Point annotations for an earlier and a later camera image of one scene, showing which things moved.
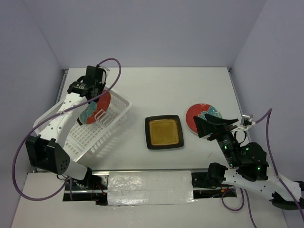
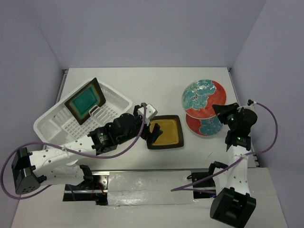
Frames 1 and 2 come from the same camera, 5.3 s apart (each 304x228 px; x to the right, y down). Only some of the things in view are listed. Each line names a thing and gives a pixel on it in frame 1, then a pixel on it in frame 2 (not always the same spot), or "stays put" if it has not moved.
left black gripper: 101,84 -> 156,131
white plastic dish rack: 82,138 stays put
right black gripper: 214,125 -> 222,110
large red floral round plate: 94,110 -> 199,96
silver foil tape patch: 150,187 stays put
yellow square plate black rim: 163,132 stays put
